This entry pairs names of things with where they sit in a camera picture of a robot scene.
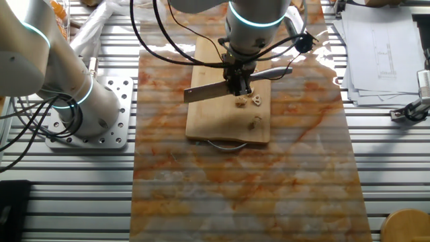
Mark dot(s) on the wooden knife rack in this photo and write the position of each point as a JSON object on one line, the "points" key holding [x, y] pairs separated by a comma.
{"points": [[297, 3]]}

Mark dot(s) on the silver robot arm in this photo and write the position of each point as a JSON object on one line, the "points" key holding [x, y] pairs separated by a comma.
{"points": [[30, 60]]}

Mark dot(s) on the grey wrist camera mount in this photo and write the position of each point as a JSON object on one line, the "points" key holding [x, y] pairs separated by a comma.
{"points": [[294, 18]]}

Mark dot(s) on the orange marble pattern mat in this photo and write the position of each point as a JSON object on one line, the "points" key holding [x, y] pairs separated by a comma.
{"points": [[235, 185]]}

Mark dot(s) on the clear plastic bag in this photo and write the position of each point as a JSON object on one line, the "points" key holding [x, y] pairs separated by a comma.
{"points": [[90, 30]]}

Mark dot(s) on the black box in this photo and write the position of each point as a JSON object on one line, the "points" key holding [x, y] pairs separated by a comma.
{"points": [[13, 211]]}

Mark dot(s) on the orange fruit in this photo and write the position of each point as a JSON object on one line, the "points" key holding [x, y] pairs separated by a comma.
{"points": [[60, 17]]}

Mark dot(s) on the stack of white papers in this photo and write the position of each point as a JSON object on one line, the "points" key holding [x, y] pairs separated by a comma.
{"points": [[379, 50]]}

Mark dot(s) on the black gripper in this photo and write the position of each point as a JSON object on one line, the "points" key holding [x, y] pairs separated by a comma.
{"points": [[239, 65]]}

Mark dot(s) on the long lotus root piece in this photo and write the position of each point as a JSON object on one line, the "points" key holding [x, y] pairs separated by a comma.
{"points": [[258, 118]]}

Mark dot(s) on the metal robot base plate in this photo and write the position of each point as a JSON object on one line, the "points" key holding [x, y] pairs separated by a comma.
{"points": [[121, 111]]}

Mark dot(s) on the clear plastic fruit tray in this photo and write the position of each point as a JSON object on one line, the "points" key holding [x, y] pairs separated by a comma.
{"points": [[66, 20]]}

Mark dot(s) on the thin lotus root slice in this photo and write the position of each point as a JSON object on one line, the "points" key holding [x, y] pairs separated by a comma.
{"points": [[240, 101]]}

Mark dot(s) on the steel cleaver knife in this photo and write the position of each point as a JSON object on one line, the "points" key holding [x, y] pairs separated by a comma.
{"points": [[205, 92]]}

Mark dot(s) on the thin lotus root stick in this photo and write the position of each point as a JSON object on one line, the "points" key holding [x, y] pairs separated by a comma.
{"points": [[144, 4]]}

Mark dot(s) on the wooden cutting board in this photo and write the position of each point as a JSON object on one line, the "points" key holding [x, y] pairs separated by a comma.
{"points": [[215, 117]]}

